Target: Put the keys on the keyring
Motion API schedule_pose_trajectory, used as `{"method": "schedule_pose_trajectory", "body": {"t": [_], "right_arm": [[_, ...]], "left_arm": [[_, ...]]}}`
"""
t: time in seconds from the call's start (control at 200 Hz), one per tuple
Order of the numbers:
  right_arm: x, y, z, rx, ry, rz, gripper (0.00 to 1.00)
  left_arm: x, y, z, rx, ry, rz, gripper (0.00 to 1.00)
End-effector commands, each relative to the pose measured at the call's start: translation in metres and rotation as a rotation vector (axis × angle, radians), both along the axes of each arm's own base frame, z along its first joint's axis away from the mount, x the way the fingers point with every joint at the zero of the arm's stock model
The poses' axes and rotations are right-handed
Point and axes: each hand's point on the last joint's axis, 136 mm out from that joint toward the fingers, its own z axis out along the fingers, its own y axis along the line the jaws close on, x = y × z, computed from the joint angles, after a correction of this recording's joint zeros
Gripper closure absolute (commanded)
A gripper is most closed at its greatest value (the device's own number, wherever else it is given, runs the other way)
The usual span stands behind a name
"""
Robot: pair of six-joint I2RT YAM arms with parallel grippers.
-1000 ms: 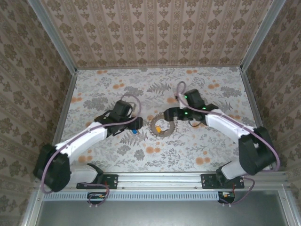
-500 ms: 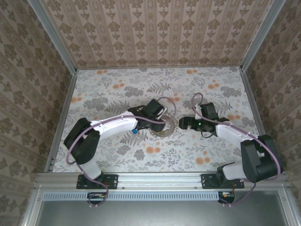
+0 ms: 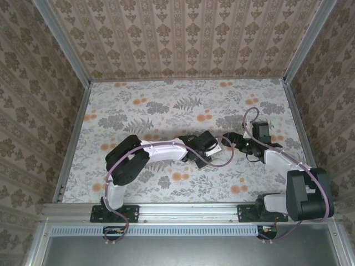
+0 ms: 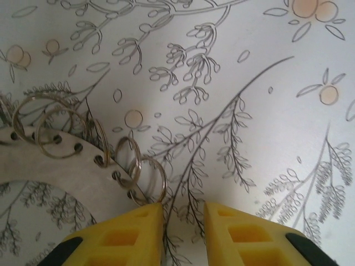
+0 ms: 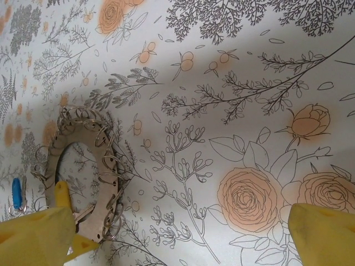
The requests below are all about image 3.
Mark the small black connector board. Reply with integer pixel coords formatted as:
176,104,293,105
257,224,278,239
103,226,126,237

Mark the long aluminium base rail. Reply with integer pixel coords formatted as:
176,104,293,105
41,203,338,224

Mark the short aluminium frame rail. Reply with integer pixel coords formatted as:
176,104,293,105
26,218,52,266
328,221,355,266

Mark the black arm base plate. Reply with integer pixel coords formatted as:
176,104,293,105
237,204,289,223
90,204,139,223

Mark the grey sheet metal panel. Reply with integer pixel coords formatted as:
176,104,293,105
41,234,342,266

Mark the aluminium corner post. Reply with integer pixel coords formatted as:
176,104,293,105
283,0,339,85
32,0,92,87

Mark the floral patterned table cover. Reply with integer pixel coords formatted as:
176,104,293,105
59,79,327,204

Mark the grey slotted cable duct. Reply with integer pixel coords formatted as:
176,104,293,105
51,224,260,237

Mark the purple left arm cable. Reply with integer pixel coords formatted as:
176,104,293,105
103,138,234,246

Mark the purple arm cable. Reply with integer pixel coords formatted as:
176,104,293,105
242,107,336,242
103,138,234,246

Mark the thin aluminium rail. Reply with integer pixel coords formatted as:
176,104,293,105
90,77,286,83

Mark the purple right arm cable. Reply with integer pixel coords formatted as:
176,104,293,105
242,107,336,242

